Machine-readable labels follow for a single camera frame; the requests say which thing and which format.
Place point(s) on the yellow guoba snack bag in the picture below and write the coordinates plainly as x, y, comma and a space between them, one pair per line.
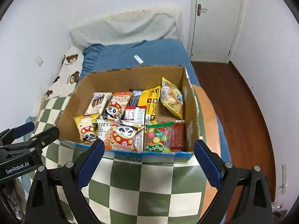
87, 127

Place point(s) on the white cookie snack packet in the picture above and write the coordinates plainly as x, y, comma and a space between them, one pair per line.
104, 131

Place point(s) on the grey white pillow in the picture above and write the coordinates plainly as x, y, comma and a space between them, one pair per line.
130, 27

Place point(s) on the blue milk cardboard box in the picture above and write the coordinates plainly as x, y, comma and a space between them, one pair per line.
136, 78

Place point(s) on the bear print pillow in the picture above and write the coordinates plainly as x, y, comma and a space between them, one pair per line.
69, 74

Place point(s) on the green white checkered mat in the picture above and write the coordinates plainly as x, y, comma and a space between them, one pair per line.
135, 192

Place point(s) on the orange sunflower seed panda bag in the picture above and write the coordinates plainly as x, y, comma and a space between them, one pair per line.
117, 105

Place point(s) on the yellow clear puff snack bag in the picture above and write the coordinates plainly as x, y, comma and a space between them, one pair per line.
172, 98

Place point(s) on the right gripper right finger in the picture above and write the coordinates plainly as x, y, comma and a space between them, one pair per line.
211, 164

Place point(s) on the white door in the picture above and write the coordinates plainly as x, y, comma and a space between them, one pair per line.
212, 36

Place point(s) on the red white long snack packet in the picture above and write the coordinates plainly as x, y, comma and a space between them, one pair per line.
136, 115

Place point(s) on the white wall outlet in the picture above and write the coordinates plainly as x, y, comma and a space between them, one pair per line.
284, 178

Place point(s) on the black yellow large snack bag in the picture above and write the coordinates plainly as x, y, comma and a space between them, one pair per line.
148, 98

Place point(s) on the white remote control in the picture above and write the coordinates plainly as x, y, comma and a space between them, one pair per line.
138, 59

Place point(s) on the colourful candy bag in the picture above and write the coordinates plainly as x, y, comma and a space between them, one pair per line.
158, 137

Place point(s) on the white chocolate stick box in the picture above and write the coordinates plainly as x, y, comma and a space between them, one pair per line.
98, 103

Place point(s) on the dark red jerky packet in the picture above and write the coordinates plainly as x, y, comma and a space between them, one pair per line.
177, 136

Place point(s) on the orange panda snack bag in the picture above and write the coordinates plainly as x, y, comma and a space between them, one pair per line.
123, 134

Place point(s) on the door handle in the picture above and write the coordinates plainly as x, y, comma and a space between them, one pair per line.
201, 10

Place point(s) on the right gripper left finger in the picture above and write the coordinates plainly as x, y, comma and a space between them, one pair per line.
87, 162

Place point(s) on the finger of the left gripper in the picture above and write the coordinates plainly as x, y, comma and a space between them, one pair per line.
8, 136
39, 141

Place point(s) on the wall switch plate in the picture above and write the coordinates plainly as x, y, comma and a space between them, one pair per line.
39, 60

